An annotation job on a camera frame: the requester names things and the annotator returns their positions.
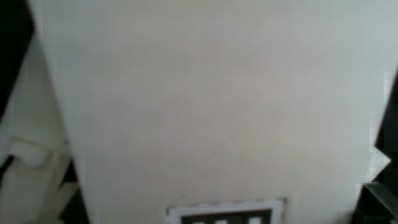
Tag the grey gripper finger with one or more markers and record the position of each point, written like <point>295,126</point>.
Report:
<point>379,205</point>

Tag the white cabinet top block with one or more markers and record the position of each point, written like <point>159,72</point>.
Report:
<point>223,97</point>

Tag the white cabinet body box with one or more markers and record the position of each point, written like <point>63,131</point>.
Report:
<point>34,193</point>

